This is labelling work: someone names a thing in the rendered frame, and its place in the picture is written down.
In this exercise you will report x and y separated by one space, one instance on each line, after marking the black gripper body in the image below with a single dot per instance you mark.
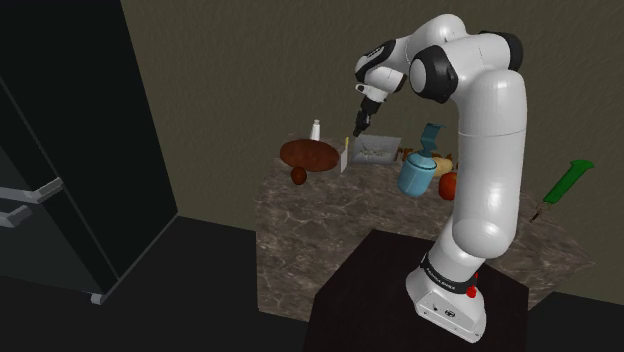
368 111

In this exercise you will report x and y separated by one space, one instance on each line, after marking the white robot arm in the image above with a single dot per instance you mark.
490 146

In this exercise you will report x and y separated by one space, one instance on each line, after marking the grey square tray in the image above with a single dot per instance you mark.
378 150

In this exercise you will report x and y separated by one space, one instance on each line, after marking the white salt shaker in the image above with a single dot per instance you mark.
316 131

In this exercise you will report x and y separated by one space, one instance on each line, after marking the brown round plate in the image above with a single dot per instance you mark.
309 155

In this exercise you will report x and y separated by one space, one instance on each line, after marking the blue spray bottle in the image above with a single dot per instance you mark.
416 176

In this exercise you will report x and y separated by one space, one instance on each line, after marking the yellow potato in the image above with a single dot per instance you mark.
442 166

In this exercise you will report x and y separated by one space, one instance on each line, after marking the small brown ball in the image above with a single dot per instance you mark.
299 175

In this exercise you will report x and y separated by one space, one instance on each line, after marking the red apple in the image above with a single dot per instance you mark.
447 187

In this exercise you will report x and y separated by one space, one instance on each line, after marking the dark robot stand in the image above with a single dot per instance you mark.
370 302

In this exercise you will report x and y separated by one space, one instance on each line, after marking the black refrigerator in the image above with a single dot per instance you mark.
73 122

